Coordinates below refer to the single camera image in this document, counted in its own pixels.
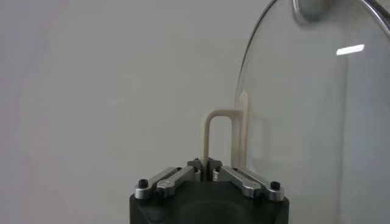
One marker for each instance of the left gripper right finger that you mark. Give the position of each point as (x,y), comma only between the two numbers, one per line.
(246,184)

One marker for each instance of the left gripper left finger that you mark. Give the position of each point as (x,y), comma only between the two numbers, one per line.
(170,182)

